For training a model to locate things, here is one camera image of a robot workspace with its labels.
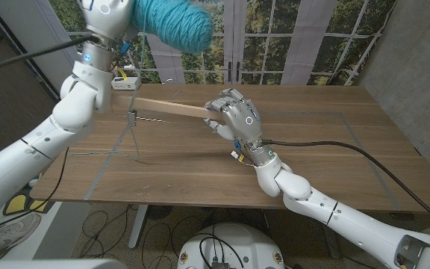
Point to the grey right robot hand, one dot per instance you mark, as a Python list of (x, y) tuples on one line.
[(243, 121)]

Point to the wooden clothes hanger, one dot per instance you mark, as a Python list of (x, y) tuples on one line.
[(177, 108)]

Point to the teal yarn skein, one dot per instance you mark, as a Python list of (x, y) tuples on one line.
[(177, 26)]

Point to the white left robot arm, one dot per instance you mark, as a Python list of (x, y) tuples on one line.
[(32, 149)]

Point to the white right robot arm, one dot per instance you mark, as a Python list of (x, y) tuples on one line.
[(349, 224)]

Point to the printed window backdrop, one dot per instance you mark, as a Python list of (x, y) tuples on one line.
[(274, 48)]

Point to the white power strip box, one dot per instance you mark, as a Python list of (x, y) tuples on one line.
[(131, 84)]

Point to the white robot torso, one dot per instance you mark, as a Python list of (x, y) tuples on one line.
[(248, 243)]

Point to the dark round floor object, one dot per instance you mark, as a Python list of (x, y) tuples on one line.
[(159, 212)]

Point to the white table leg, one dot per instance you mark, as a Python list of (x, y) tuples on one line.
[(138, 228)]

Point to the grey table leg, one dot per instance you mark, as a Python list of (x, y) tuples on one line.
[(332, 246)]

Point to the small white floor object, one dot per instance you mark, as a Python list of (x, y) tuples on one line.
[(34, 183)]

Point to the grey sneaker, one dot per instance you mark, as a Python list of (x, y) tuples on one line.
[(13, 235)]

